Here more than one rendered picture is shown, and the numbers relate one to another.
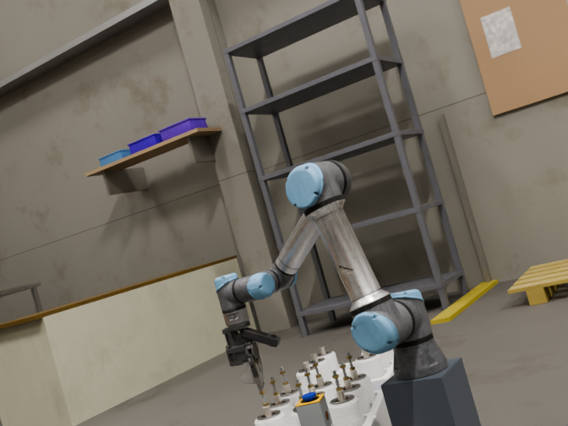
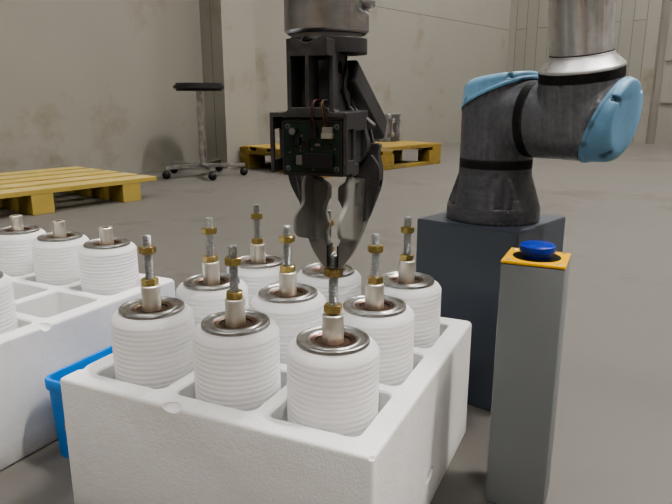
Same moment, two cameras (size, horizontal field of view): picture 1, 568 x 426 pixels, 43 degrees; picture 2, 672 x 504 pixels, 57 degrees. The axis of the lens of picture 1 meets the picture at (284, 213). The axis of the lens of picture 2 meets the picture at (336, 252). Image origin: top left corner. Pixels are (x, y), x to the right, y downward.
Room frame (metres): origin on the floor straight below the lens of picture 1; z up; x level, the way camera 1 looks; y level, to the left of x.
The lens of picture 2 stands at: (2.08, 0.79, 0.49)
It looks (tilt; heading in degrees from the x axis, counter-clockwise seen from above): 14 degrees down; 280
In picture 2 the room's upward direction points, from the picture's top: straight up
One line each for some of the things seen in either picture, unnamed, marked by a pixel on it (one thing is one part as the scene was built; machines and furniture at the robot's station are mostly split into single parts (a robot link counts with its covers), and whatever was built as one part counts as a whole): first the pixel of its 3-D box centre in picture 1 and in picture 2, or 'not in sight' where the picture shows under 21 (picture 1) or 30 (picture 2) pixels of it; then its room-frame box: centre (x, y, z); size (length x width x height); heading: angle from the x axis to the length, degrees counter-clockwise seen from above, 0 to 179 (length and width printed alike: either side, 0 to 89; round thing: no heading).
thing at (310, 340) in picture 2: (268, 415); (333, 340); (2.18, 0.21, 0.25); 0.08 x 0.08 x 0.01
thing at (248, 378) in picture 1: (250, 378); (345, 225); (2.17, 0.23, 0.38); 0.06 x 0.03 x 0.09; 81
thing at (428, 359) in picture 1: (416, 353); (493, 187); (1.99, -0.25, 0.35); 0.15 x 0.15 x 0.10
